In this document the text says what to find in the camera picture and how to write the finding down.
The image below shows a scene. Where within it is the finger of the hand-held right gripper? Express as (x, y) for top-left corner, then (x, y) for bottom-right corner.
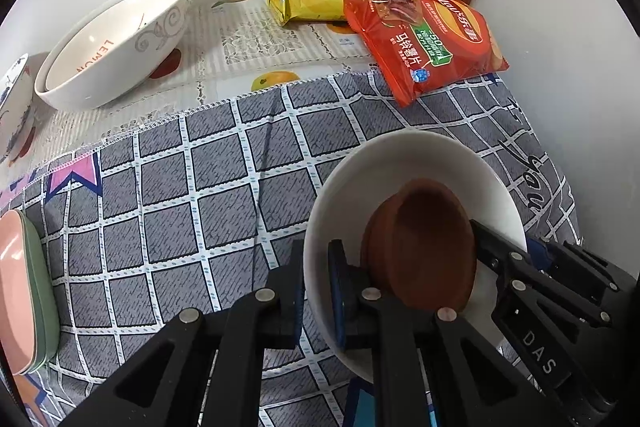
(470, 218), (615, 329)
(525, 237), (628, 294)

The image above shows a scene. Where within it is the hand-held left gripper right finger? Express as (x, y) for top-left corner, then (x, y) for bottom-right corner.
(327, 239), (546, 427)

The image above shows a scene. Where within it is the light green plate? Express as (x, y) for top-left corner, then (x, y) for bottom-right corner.
(12, 211), (62, 375)

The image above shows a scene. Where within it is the brown bowl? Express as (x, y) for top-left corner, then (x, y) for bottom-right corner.
(361, 178), (479, 314)

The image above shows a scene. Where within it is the pink plate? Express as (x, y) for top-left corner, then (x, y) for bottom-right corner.
(0, 209), (38, 376)

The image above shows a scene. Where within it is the white bowl with swirl pattern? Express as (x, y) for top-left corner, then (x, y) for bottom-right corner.
(34, 0), (195, 110)

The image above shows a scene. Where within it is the printed plastic tablecloth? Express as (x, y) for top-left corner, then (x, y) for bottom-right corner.
(0, 0), (397, 204)

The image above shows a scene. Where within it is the large crane pattern bowl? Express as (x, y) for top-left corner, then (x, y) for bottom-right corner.
(0, 53), (39, 166)

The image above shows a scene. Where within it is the plain white bowl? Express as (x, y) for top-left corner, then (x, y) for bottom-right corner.
(303, 130), (529, 386)

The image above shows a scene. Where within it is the white bowl with lettering inside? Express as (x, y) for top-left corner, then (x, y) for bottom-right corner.
(42, 0), (187, 94)

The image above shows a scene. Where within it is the red chip bag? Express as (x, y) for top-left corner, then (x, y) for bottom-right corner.
(342, 0), (510, 108)

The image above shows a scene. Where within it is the grey checked blanket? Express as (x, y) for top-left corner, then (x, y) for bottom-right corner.
(0, 69), (585, 427)

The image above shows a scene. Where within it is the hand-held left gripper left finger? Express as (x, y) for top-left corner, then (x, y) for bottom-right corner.
(60, 239), (307, 427)

